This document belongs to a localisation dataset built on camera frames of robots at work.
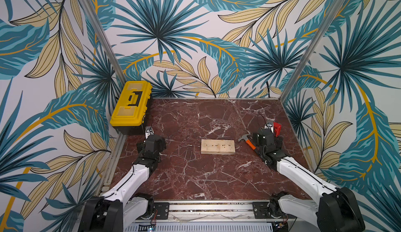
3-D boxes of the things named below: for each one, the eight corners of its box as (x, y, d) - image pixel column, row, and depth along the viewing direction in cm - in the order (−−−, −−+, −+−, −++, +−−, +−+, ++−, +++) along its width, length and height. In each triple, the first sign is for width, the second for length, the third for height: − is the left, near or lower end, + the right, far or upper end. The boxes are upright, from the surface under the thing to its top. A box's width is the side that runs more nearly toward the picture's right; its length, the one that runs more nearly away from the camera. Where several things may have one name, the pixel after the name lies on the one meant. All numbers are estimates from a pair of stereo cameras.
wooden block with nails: (200, 154, 94) (200, 151, 90) (200, 142, 99) (200, 138, 96) (234, 154, 94) (235, 151, 91) (232, 142, 99) (234, 139, 96)
